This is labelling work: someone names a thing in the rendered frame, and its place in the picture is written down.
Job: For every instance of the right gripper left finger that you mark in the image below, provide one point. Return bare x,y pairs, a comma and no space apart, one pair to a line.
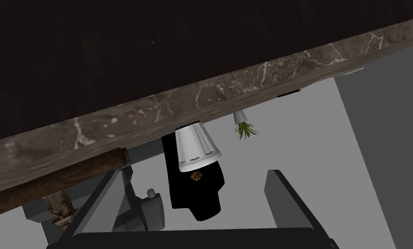
100,200

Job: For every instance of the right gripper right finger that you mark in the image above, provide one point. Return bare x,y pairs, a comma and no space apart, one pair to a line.
284,204

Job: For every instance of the brown carved object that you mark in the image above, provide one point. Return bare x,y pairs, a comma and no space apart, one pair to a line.
61,209

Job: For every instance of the brown wooden cylinder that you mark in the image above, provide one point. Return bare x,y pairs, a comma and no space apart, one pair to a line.
61,180

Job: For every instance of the small white pot green plant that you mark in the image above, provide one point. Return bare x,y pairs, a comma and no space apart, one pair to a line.
244,128

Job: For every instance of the white ribbed pot dark plant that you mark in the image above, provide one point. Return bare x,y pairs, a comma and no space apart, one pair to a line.
196,148

